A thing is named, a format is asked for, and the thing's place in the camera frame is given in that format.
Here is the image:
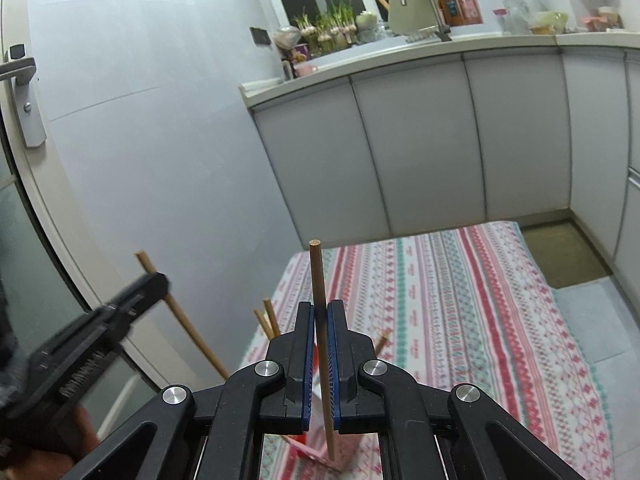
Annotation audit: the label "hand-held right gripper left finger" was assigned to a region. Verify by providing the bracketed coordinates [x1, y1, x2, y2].
[75, 300, 318, 480]

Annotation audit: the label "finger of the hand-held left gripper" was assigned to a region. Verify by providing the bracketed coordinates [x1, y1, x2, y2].
[100, 271, 172, 333]

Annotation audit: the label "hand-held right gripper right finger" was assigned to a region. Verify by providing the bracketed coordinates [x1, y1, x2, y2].
[326, 300, 586, 480]

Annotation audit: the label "pink perforated utensil holder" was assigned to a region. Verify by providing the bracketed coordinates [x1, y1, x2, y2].
[282, 340, 383, 480]

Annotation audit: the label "person's left hand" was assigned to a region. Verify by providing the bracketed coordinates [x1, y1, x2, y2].
[14, 404, 102, 480]

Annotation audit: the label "white framed glass door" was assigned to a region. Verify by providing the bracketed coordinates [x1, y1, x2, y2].
[0, 0, 233, 441]

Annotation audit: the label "red green patterned tablecloth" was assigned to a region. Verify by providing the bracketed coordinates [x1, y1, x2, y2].
[235, 220, 616, 480]

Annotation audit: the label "grey kitchen cabinet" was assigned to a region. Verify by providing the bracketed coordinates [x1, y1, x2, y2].
[250, 42, 640, 291]

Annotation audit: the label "brown floor mat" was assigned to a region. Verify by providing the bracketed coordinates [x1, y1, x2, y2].
[520, 220, 615, 290]

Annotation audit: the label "grey floor mat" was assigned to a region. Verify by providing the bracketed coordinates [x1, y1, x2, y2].
[550, 274, 640, 363]

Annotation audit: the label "clear plastic bag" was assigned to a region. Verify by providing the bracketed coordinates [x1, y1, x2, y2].
[271, 25, 302, 51]

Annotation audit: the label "sprouting garlic plants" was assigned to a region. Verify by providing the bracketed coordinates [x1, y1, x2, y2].
[291, 0, 360, 55]

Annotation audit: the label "white kitchen countertop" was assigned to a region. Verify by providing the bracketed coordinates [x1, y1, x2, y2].
[239, 29, 640, 110]

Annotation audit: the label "silver kitchen faucet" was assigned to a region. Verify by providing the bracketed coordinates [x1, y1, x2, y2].
[399, 0, 453, 43]

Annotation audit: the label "pale green cutting board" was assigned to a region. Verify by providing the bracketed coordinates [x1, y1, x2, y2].
[388, 0, 442, 36]

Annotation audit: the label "orange dish soap bottle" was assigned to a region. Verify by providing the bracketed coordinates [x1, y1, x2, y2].
[439, 0, 463, 27]

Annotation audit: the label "pink soap bottle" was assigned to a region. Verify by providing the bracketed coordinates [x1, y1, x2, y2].
[454, 0, 484, 26]

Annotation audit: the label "glass jar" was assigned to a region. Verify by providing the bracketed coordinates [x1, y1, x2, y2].
[501, 0, 533, 36]

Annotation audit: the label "bowl of yellow food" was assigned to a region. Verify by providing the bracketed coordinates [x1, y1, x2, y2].
[527, 10, 571, 36]

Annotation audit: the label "silver door handle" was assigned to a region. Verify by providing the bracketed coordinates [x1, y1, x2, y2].
[0, 42, 49, 149]

